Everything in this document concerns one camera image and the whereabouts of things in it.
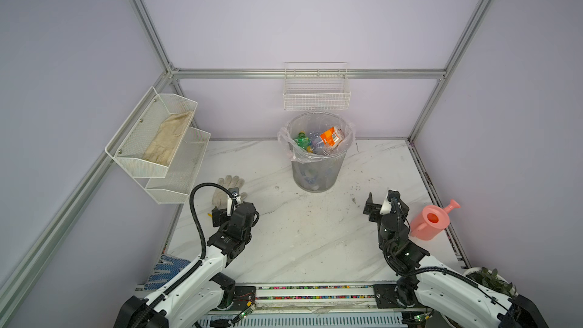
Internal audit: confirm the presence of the green Sprite bottle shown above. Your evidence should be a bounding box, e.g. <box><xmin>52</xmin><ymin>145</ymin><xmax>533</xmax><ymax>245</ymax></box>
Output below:
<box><xmin>295</xmin><ymin>132</ymin><xmax>313</xmax><ymax>153</ymax></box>

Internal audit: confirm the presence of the orange label juice bottle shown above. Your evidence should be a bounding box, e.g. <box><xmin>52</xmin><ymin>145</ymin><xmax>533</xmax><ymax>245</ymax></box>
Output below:
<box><xmin>320</xmin><ymin>126</ymin><xmax>345</xmax><ymax>150</ymax></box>

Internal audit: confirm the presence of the large crushed blue label bottle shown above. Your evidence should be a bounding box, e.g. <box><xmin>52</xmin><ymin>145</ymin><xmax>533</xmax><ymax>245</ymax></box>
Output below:
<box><xmin>311</xmin><ymin>132</ymin><xmax>326</xmax><ymax>155</ymax></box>

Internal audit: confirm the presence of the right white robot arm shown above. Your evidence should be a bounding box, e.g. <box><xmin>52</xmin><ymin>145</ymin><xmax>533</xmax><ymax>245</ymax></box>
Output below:
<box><xmin>363</xmin><ymin>190</ymin><xmax>547</xmax><ymax>327</ymax></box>

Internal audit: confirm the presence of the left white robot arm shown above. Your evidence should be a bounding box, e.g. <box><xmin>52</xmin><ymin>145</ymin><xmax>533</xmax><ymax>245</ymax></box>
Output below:
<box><xmin>114</xmin><ymin>177</ymin><xmax>260</xmax><ymax>327</ymax></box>

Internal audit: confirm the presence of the grey mesh waste bin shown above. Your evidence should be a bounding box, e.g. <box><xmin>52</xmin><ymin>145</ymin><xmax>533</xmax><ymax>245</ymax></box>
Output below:
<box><xmin>285</xmin><ymin>111</ymin><xmax>352</xmax><ymax>194</ymax></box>

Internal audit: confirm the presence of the clear plastic bin liner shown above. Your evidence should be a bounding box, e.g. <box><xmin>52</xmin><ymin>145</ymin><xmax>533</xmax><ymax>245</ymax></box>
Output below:
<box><xmin>277</xmin><ymin>111</ymin><xmax>356</xmax><ymax>163</ymax></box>

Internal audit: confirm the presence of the white cotton work glove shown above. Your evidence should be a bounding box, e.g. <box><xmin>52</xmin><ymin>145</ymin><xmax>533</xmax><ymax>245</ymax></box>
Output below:
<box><xmin>211</xmin><ymin>175</ymin><xmax>244</xmax><ymax>210</ymax></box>

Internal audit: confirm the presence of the pink spray bottle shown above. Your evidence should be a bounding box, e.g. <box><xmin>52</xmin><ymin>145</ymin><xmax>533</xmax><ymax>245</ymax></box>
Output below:
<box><xmin>409</xmin><ymin>199</ymin><xmax>461</xmax><ymax>241</ymax></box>

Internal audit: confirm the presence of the white mesh lower shelf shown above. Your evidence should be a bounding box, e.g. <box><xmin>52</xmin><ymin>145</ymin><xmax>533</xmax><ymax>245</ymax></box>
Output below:
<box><xmin>145</xmin><ymin>127</ymin><xmax>211</xmax><ymax>204</ymax></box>

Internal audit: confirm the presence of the white mesh shelf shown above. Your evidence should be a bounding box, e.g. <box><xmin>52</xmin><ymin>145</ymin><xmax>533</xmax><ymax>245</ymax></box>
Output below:
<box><xmin>145</xmin><ymin>127</ymin><xmax>211</xmax><ymax>204</ymax></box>
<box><xmin>105</xmin><ymin>87</ymin><xmax>198</xmax><ymax>179</ymax></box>

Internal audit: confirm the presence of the blue dotted work glove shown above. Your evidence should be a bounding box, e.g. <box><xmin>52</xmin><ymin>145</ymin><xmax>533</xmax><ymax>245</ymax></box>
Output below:
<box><xmin>143</xmin><ymin>254</ymin><xmax>191</xmax><ymax>291</ymax></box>

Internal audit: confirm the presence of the beige glove in shelf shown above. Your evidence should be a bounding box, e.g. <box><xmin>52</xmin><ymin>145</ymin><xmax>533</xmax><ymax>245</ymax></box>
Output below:
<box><xmin>143</xmin><ymin>111</ymin><xmax>194</xmax><ymax>166</ymax></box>

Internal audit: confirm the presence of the white mesh upper shelf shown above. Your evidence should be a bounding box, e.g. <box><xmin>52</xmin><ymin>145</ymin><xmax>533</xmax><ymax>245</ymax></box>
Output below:
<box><xmin>105</xmin><ymin>87</ymin><xmax>198</xmax><ymax>179</ymax></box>

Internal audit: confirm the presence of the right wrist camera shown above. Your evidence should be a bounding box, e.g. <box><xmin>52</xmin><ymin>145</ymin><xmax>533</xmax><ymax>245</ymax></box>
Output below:
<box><xmin>380</xmin><ymin>190</ymin><xmax>401</xmax><ymax>216</ymax></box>

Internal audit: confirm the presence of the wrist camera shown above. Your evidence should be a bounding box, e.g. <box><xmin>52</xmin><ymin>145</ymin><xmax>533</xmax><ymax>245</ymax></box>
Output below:
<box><xmin>226</xmin><ymin>188</ymin><xmax>241</xmax><ymax>217</ymax></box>
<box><xmin>380</xmin><ymin>190</ymin><xmax>401</xmax><ymax>216</ymax></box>

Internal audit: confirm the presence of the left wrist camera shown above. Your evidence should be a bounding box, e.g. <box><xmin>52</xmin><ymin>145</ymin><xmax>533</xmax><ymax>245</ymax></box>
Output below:
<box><xmin>226</xmin><ymin>188</ymin><xmax>241</xmax><ymax>217</ymax></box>

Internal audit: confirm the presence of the white wire wall basket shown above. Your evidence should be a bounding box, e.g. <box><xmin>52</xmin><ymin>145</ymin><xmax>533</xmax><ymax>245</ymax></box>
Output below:
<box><xmin>283</xmin><ymin>62</ymin><xmax>352</xmax><ymax>111</ymax></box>

